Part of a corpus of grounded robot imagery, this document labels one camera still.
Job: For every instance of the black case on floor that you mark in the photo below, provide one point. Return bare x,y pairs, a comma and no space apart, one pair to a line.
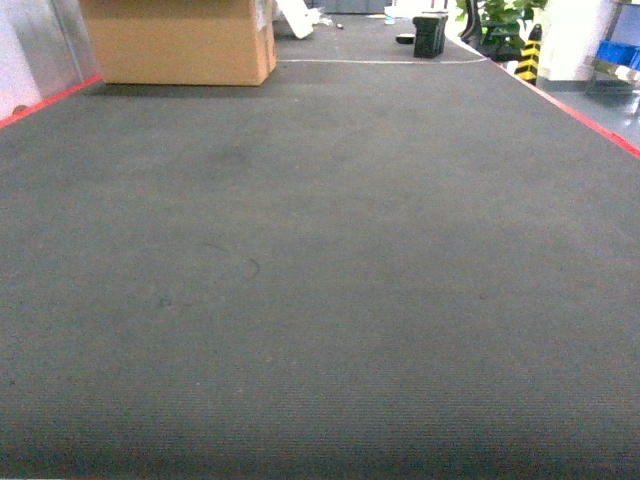
430,34

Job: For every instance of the yellow black striped bollard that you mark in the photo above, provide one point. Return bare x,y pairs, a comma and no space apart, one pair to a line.
527,68

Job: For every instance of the dark grey conveyor mat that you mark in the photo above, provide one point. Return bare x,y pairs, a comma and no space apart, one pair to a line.
369,267

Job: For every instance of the large cardboard box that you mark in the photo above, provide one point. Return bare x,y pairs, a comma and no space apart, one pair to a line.
209,43

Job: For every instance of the white foam piece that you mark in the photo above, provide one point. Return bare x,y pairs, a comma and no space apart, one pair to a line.
294,18

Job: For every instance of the green potted plant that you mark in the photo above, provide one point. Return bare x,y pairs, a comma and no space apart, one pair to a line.
493,27

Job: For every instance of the blue bin on side shelf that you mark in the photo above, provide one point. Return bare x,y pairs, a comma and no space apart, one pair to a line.
619,53

